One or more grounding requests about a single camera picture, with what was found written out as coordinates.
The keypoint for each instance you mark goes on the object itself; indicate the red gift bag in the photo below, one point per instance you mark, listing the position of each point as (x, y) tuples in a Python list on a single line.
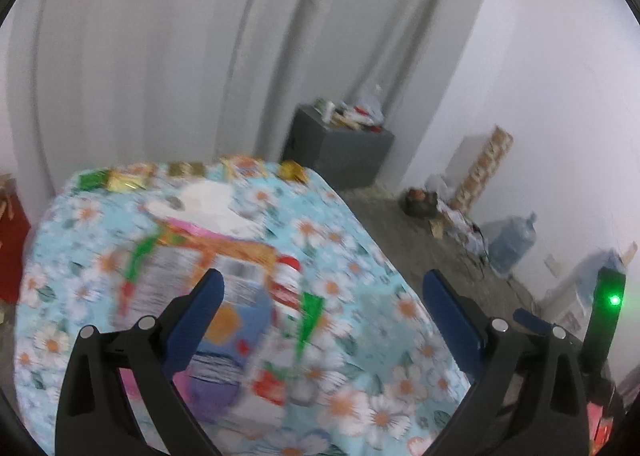
[(12, 246)]

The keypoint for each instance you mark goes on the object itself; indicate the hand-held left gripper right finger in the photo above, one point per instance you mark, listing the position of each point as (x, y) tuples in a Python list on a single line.
[(452, 323)]

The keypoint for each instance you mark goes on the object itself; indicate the blue water jug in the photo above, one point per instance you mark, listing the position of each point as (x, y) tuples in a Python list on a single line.
[(515, 243)]

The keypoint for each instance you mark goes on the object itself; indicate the blue floral tablecloth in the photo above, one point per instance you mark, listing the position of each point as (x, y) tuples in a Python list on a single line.
[(380, 276)]

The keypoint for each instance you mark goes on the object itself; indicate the orange snack packet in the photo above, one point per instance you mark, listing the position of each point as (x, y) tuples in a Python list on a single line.
[(242, 167)]

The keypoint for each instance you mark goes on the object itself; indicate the grey cabinet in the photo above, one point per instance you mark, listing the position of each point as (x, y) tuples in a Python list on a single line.
[(340, 151)]

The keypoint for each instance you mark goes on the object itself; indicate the tall patterned box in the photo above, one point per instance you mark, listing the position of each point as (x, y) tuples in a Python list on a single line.
[(487, 166)]

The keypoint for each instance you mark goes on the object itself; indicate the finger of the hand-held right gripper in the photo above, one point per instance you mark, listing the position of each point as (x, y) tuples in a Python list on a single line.
[(532, 322)]

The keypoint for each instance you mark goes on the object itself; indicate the grey curtain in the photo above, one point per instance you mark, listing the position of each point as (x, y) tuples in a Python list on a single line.
[(200, 46)]

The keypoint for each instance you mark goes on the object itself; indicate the green red chips bag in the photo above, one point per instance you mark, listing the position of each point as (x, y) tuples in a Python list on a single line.
[(165, 276)]

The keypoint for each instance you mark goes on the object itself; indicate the white bottle with red cap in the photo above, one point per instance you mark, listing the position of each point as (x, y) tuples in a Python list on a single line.
[(287, 296)]

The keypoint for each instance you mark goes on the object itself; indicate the yellow candy wrapper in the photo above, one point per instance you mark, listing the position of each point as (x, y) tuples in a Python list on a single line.
[(292, 172)]

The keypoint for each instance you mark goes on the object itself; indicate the green candy wrapper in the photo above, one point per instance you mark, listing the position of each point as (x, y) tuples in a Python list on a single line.
[(94, 178)]

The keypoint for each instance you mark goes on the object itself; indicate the clear plastic bag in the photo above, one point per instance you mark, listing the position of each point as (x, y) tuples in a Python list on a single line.
[(372, 101)]

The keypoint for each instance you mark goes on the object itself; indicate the yellow snack packet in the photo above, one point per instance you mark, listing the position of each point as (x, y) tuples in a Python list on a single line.
[(127, 181)]

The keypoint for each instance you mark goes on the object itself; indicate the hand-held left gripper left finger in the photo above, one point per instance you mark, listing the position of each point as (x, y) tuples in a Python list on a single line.
[(197, 318)]

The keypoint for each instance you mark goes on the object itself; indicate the small white bottle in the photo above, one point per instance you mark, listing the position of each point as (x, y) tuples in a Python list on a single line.
[(329, 112)]

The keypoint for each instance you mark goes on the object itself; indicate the gold candy wrapper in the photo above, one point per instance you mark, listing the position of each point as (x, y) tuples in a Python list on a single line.
[(186, 170)]

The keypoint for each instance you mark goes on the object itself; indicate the purple snack bag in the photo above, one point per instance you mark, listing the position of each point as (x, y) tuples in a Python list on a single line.
[(230, 336)]

